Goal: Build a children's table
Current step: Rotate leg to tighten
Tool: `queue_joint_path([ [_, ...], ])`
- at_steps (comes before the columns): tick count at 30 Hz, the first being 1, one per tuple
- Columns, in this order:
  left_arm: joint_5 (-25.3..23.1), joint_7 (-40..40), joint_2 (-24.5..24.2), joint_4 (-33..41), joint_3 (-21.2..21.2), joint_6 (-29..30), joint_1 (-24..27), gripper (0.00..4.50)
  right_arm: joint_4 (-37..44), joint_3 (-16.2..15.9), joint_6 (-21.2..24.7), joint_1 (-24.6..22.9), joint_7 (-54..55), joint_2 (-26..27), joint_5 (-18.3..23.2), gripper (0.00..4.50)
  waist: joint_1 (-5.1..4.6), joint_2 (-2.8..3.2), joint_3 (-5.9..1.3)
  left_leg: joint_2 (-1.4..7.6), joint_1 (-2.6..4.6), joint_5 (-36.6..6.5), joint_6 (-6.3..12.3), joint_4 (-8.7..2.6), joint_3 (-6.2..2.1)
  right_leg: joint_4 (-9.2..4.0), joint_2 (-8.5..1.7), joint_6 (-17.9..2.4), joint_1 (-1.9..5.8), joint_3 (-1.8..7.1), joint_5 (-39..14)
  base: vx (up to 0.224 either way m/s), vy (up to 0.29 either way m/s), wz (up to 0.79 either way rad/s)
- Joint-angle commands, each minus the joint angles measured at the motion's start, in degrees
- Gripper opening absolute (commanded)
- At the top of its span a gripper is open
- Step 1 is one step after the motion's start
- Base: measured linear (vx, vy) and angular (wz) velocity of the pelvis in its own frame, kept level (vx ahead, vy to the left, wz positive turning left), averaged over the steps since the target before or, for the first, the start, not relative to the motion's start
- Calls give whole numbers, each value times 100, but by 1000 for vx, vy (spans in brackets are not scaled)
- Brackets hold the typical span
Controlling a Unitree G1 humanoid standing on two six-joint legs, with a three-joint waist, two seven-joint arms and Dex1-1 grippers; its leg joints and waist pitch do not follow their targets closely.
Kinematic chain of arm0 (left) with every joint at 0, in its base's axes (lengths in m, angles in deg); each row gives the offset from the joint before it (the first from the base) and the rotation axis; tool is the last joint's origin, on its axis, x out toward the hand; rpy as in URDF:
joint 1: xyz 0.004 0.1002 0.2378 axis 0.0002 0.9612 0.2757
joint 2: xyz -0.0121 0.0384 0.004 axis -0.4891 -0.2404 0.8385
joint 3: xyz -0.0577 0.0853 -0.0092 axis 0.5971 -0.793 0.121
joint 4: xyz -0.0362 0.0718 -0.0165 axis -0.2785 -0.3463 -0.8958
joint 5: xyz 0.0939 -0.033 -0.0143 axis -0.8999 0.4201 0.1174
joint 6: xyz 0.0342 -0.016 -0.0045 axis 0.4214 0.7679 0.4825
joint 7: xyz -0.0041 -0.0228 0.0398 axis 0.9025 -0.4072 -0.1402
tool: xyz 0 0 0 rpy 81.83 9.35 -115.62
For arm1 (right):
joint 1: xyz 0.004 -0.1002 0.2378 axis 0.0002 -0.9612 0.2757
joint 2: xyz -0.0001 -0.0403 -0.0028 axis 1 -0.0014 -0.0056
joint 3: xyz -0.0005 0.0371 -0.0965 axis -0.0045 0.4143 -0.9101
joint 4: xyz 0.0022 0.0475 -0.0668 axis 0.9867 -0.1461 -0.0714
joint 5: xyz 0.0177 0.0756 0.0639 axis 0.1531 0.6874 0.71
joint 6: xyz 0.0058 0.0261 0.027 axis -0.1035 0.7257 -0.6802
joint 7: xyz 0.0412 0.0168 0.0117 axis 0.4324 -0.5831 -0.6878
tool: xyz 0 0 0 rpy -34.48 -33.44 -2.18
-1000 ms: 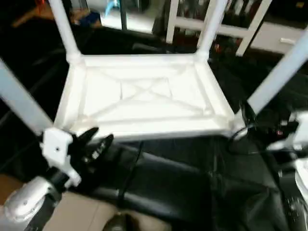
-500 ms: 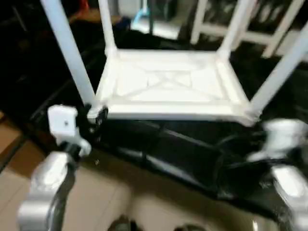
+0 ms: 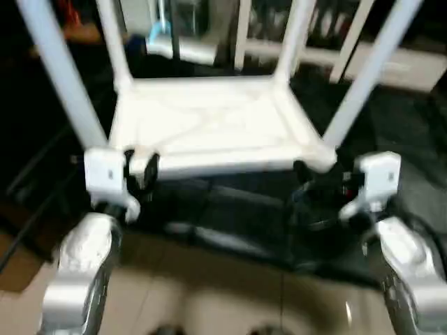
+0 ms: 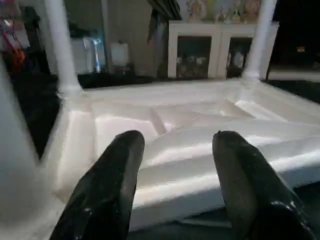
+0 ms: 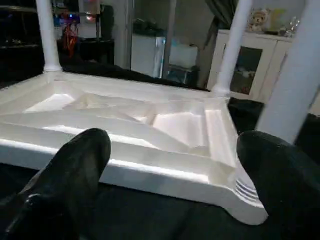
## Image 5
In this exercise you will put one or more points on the white plastic table top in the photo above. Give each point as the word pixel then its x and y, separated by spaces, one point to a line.
pixel 150 130

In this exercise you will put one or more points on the small beige teddy bear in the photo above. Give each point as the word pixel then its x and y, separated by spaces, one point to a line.
pixel 258 20

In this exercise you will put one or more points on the white plastic table leg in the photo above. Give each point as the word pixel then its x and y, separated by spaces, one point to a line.
pixel 232 45
pixel 47 35
pixel 295 80

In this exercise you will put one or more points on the grey curtain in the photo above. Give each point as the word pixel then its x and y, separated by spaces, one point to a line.
pixel 220 12

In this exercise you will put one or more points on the white glass door cabinet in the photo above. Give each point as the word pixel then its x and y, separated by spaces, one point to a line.
pixel 265 65

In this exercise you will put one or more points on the black work mat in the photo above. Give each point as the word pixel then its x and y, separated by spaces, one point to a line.
pixel 150 215

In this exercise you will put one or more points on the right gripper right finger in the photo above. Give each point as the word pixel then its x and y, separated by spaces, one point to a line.
pixel 290 190

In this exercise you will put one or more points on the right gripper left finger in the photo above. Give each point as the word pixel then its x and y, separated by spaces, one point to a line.
pixel 60 190

